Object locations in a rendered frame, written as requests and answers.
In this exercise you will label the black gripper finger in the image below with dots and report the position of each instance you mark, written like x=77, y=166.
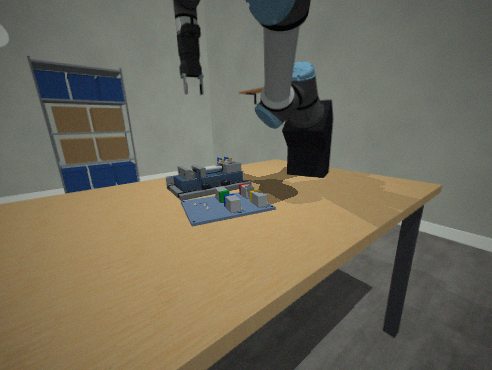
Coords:
x=201, y=84
x=185, y=84

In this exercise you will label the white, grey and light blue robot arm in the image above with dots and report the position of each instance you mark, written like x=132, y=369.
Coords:
x=290, y=88

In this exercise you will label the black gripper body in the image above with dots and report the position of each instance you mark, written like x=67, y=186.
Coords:
x=188, y=45

